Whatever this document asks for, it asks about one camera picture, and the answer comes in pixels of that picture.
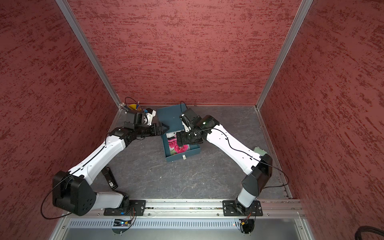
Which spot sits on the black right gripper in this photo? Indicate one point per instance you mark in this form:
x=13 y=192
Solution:
x=182 y=138

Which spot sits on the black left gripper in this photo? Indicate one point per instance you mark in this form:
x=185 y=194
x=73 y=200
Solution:
x=154 y=128

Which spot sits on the teal pull-out drawer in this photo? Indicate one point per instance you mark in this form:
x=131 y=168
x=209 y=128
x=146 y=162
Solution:
x=194 y=149

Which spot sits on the teal drawer cabinet box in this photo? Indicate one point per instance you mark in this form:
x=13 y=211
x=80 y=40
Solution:
x=170 y=116

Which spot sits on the pink hollyhock seed bag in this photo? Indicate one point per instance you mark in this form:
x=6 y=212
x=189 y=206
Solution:
x=175 y=148

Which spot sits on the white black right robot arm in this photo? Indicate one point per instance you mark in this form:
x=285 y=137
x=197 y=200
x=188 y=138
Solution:
x=192 y=121

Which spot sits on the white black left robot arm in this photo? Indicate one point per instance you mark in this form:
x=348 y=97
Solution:
x=72 y=190

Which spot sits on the yellow pen cup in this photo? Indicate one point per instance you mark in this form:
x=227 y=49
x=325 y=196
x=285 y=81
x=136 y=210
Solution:
x=135 y=107

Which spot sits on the pale green sponge block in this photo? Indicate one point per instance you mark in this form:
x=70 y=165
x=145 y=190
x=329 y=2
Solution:
x=259 y=151

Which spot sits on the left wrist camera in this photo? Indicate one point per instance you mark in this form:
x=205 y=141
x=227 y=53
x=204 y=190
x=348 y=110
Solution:
x=149 y=116

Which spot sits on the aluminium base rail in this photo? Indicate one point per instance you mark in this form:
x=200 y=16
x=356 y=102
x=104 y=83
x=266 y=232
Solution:
x=208 y=209

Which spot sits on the left aluminium corner post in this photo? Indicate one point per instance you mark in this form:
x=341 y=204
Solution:
x=79 y=33

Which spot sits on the aluminium corner post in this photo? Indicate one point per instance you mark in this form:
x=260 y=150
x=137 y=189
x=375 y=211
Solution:
x=291 y=35
x=79 y=33

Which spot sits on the right aluminium corner post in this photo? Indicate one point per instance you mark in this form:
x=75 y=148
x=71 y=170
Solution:
x=291 y=35

